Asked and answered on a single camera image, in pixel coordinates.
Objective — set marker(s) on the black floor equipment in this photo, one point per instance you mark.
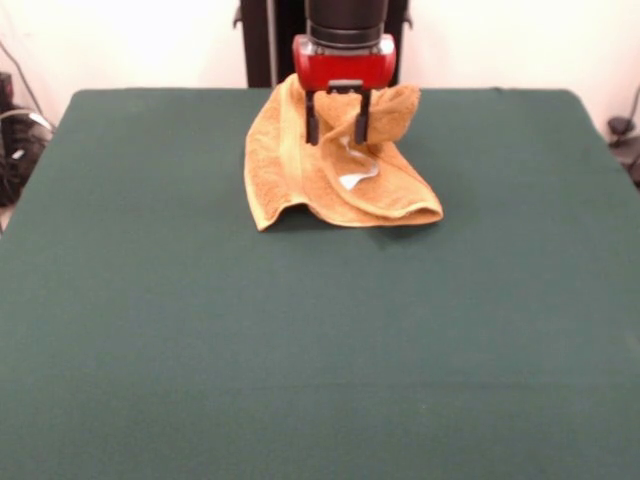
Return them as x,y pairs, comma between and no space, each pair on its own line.
620,125
20,165

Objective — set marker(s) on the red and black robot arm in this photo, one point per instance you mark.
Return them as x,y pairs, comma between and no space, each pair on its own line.
347,20

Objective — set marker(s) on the tan terry towel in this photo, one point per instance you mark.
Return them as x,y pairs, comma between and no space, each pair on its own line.
280,170

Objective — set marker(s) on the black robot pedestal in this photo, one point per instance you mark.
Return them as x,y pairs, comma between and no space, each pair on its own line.
260,50

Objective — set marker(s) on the dark green table cloth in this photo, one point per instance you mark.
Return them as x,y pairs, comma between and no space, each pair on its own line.
150,300

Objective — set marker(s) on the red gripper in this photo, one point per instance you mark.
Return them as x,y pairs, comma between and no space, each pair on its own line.
345,70

